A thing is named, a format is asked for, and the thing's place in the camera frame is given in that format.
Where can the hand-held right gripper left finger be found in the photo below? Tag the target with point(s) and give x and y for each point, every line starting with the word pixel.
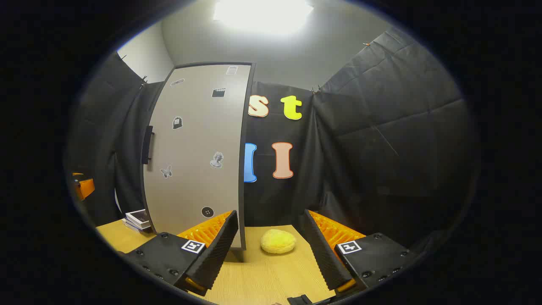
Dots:
pixel 220 250

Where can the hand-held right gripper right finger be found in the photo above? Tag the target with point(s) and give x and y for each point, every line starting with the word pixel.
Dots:
pixel 324 250

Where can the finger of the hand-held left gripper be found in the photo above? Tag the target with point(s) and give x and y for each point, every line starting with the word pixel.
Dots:
pixel 86 187

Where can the grey cabinet door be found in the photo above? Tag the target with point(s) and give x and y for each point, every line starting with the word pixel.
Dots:
pixel 199 135

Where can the dark grey cabinet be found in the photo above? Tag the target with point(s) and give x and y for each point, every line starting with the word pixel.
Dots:
pixel 247 127

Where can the yellow round sponge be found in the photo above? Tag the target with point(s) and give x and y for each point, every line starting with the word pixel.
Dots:
pixel 277 241

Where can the white portrait cover book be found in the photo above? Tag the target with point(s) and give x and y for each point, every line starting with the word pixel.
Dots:
pixel 139 218

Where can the black backdrop cloth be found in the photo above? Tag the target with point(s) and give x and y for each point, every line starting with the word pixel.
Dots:
pixel 381 140

